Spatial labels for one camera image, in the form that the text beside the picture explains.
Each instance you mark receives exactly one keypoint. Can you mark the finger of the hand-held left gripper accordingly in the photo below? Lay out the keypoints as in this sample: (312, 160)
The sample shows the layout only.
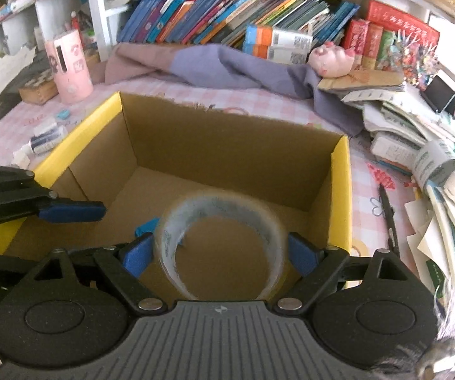
(71, 211)
(147, 227)

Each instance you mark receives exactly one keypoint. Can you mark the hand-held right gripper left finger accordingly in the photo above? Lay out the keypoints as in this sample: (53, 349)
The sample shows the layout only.
(136, 255)

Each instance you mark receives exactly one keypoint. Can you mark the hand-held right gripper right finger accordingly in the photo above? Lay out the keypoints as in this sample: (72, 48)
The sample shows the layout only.
(300, 255)

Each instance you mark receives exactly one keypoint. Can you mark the clear tape roll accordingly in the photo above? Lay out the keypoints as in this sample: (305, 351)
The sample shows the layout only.
(168, 241)

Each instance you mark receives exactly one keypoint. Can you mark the white and blue tube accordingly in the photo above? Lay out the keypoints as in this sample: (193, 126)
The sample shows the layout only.
(48, 136)

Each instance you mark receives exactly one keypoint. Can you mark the yellow cardboard box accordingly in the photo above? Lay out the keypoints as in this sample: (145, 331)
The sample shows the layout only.
(219, 154)

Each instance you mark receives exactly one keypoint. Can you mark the pink cylinder container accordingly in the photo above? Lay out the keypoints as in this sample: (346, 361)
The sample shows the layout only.
(71, 71)

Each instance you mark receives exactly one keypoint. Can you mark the white block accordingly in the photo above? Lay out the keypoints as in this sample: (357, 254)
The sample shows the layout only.
(21, 156)

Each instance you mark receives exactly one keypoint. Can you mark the black pen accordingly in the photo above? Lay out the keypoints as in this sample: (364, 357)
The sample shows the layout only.
(389, 217)

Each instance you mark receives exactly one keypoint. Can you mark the small teal eraser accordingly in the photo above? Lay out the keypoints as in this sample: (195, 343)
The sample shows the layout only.
(63, 114)

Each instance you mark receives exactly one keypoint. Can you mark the wooden box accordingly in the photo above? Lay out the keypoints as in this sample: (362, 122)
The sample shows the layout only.
(39, 91)

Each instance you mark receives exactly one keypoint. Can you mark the pile of papers and booklets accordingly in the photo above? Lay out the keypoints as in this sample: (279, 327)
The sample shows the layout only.
(441, 237)

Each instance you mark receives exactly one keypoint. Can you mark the pink checked tablecloth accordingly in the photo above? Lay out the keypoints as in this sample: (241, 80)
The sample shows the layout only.
(219, 99)

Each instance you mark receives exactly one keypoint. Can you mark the stack of white papers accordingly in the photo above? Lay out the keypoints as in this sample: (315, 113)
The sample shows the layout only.
(1, 75)

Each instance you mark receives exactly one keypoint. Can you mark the rolled printed paper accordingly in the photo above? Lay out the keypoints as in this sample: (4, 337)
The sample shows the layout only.
(433, 160)

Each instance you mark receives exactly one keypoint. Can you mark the person's grey fuzzy sleeve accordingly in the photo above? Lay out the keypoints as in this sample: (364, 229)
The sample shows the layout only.
(453, 348)

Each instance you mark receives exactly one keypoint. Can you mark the purple and pink cloth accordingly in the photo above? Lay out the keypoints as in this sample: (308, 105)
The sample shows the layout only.
(227, 63)

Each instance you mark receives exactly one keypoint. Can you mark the brown cardboard sheet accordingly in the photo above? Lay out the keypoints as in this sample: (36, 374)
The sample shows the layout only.
(366, 79)

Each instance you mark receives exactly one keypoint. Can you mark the pink pig plush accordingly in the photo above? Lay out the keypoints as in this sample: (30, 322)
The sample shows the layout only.
(330, 61)

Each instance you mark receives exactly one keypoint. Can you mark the orange and white carton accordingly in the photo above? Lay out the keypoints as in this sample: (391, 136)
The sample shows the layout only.
(275, 53)
(279, 35)

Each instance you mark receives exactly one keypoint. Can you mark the white bookshelf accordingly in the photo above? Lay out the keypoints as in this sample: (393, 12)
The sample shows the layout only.
(100, 8)

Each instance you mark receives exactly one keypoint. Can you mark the black phone on stand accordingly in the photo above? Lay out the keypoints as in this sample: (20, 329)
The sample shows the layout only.
(437, 93)

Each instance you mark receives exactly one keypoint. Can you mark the red and gold book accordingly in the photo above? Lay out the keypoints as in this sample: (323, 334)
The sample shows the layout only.
(371, 45)

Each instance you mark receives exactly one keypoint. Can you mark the green book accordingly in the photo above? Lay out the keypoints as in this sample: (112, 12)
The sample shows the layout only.
(386, 49)

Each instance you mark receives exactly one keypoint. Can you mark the row of colourful books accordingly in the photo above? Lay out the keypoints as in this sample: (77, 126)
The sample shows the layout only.
(211, 12)

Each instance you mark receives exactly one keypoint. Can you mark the red boxed book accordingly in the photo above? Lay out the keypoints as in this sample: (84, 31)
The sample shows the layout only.
(356, 35)

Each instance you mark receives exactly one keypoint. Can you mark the colourful sticker packet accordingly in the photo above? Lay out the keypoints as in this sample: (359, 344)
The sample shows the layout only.
(413, 57)

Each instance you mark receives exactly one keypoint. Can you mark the large red book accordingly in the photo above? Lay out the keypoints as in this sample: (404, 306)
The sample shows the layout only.
(401, 18)

